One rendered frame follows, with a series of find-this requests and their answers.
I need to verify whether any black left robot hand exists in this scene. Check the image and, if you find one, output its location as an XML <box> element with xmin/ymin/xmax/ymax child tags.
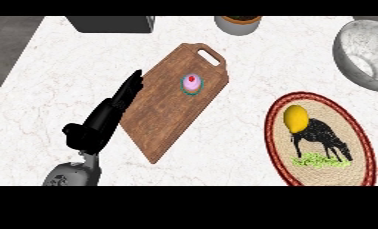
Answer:
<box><xmin>61</xmin><ymin>69</ymin><xmax>145</xmax><ymax>156</ymax></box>

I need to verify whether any yellow bell pepper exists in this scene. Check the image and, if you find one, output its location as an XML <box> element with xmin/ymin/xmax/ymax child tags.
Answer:
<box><xmin>282</xmin><ymin>104</ymin><xmax>312</xmax><ymax>135</ymax></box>

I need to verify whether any oval woven placemat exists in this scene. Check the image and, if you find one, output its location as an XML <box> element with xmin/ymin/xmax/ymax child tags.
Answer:
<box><xmin>263</xmin><ymin>91</ymin><xmax>378</xmax><ymax>187</ymax></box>

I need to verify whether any grey marble bowl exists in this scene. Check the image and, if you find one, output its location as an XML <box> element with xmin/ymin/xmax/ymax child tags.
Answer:
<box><xmin>332</xmin><ymin>19</ymin><xmax>378</xmax><ymax>92</ymax></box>

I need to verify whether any brown wooden cutting board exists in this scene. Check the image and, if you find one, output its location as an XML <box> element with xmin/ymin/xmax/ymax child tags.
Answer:
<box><xmin>118</xmin><ymin>42</ymin><xmax>231</xmax><ymax>165</ymax></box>

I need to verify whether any pink frosted cupcake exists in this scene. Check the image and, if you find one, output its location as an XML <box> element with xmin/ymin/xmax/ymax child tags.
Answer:
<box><xmin>179</xmin><ymin>73</ymin><xmax>205</xmax><ymax>96</ymax></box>

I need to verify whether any dark grey appliance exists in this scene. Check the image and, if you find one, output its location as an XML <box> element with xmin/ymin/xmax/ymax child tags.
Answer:
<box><xmin>65</xmin><ymin>15</ymin><xmax>157</xmax><ymax>35</ymax></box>

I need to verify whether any grey pot with brown rim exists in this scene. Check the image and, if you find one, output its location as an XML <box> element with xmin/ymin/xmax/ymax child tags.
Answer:
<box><xmin>213</xmin><ymin>15</ymin><xmax>263</xmax><ymax>37</ymax></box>

